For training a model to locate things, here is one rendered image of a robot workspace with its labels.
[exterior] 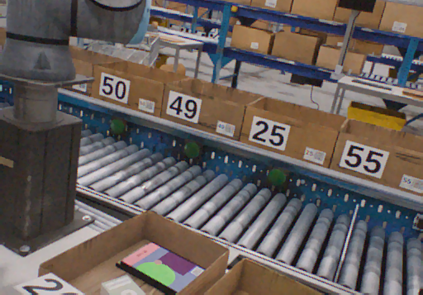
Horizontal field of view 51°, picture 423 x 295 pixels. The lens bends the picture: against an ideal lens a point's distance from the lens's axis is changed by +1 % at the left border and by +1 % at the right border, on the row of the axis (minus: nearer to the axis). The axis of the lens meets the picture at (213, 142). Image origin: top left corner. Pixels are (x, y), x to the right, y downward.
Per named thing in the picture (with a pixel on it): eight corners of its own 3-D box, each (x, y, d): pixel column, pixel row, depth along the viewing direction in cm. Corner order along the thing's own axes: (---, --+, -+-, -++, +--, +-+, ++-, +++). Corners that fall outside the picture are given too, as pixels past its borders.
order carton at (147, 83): (89, 98, 219) (92, 64, 213) (124, 91, 245) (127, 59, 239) (159, 119, 206) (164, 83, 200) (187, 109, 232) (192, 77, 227)
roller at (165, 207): (143, 222, 151) (144, 209, 150) (205, 177, 198) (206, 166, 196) (155, 227, 150) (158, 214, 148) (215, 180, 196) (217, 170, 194)
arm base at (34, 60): (45, 83, 106) (46, 40, 103) (-22, 68, 110) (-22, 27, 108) (89, 77, 123) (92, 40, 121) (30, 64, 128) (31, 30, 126)
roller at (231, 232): (211, 249, 143) (215, 236, 141) (260, 195, 189) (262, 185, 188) (226, 255, 141) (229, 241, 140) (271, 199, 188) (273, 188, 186)
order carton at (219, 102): (159, 119, 206) (164, 83, 200) (187, 109, 232) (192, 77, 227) (237, 143, 193) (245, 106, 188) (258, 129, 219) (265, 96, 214)
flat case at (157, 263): (178, 299, 107) (180, 293, 107) (119, 265, 115) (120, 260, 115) (208, 273, 119) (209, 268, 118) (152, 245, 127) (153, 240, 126)
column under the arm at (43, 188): (23, 258, 115) (29, 137, 104) (-41, 221, 125) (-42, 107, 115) (95, 221, 137) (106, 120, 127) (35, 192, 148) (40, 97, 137)
